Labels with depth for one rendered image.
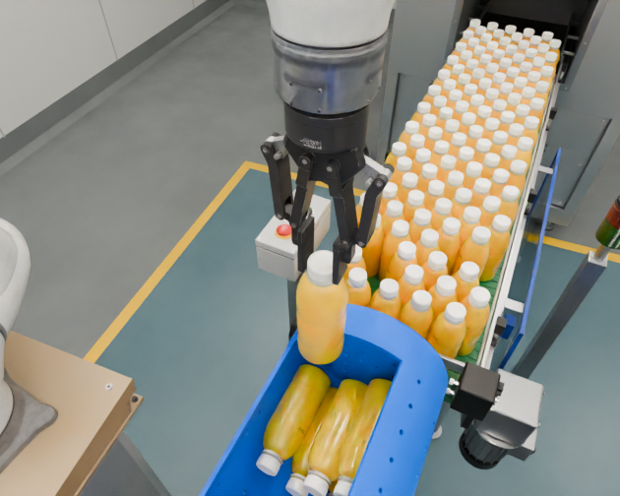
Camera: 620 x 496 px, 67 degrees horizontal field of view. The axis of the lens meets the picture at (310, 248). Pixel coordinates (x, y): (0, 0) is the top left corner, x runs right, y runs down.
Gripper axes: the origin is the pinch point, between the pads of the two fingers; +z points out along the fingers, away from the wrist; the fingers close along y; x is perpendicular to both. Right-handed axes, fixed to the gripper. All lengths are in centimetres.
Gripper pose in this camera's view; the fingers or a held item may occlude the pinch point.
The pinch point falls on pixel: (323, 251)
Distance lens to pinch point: 55.3
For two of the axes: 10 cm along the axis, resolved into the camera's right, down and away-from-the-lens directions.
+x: 4.4, -6.6, 6.1
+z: 0.0, 6.8, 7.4
